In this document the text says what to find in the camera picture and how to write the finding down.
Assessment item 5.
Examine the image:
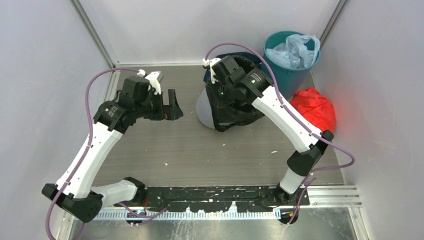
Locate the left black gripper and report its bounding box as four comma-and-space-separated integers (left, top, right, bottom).
135, 89, 183, 121

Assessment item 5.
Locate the grey translucent trash bin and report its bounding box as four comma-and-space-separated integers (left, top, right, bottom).
195, 88, 215, 129

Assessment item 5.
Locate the black trash bag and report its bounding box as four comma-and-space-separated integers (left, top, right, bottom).
204, 55, 265, 132

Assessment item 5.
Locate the teal plastic bucket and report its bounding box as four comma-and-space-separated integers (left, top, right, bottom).
263, 31, 321, 99

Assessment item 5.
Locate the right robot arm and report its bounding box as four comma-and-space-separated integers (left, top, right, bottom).
204, 55, 334, 206

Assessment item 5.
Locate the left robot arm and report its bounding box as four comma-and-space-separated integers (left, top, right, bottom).
42, 71, 184, 223

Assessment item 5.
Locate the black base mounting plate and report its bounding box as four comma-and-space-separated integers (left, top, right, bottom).
123, 185, 310, 213

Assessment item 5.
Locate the dark navy cloth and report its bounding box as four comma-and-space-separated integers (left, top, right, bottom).
216, 51, 262, 69

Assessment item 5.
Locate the light blue plastic bag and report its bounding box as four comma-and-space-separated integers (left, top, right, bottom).
265, 34, 321, 70

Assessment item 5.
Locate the red cloth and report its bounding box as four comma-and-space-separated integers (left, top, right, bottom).
290, 87, 336, 133

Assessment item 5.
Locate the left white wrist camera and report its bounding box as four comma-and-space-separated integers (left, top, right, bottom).
137, 69, 164, 95

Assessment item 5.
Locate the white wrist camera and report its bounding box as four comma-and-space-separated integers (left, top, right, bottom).
137, 69, 164, 95
202, 57, 221, 84

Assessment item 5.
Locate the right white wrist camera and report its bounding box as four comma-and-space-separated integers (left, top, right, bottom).
202, 57, 221, 84

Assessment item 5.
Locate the aluminium frame rail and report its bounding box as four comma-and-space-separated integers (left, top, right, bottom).
62, 62, 122, 210

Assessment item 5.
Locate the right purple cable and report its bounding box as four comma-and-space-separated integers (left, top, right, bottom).
204, 42, 356, 227

